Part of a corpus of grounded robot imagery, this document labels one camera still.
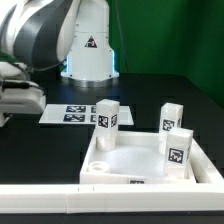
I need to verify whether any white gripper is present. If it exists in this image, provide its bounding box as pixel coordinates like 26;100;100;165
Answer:
0;80;46;114

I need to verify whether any white square table top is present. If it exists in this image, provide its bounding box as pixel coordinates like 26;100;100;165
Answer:
80;131;196;184

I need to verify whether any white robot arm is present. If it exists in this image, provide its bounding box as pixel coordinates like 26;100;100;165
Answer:
0;0;119;114

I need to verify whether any white base tag plate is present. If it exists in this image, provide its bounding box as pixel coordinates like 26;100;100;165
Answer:
38;103;135;126

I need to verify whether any white L-shaped obstacle fence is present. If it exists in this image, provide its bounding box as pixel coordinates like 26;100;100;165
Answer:
0;144;224;214

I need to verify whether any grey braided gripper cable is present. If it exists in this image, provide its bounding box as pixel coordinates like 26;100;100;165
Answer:
0;61;46;98

